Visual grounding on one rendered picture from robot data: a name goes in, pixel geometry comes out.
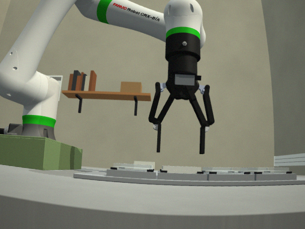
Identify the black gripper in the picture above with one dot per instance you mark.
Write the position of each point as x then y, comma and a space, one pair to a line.
182, 63

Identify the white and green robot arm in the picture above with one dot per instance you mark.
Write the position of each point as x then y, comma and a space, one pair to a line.
180, 27

